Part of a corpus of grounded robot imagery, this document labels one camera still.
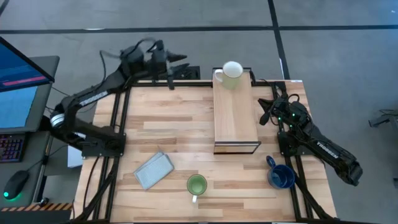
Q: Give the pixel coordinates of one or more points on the grey folded cloth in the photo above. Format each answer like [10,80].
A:
[154,170]

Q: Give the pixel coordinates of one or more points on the dark blue mug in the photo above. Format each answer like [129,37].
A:
[280,175]

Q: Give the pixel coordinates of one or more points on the black floor stand foot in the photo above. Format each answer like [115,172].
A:
[385,117]

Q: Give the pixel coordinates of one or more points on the white paper sheet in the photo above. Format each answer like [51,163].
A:
[74,157]

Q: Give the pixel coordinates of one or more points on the wooden shelf with black frame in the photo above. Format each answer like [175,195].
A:
[234,118]

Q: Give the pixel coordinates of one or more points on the grey side desk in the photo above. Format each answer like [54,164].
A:
[46,102]

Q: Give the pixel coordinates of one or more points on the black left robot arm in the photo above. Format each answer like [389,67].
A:
[93,99]

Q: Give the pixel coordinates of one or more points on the black aluminium table frame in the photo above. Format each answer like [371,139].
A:
[116,118]

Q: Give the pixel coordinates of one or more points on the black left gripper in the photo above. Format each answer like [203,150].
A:
[146,60]

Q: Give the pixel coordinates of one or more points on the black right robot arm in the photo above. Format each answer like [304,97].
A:
[326,149]

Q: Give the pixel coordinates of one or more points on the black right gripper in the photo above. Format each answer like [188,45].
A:
[286,110]

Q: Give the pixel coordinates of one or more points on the green and white mug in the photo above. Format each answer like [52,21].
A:
[196,185]

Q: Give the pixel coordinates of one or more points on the computer monitor with blue screen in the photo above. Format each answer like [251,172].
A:
[15,93]

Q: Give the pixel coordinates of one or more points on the black computer mouse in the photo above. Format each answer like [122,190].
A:
[16,184]

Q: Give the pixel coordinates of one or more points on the pale cream mug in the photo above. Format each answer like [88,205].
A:
[231,74]

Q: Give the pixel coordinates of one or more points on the black backlit keyboard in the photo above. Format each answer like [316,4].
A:
[11,147]

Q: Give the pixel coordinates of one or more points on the black floor vent grille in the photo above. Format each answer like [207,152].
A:
[191,73]

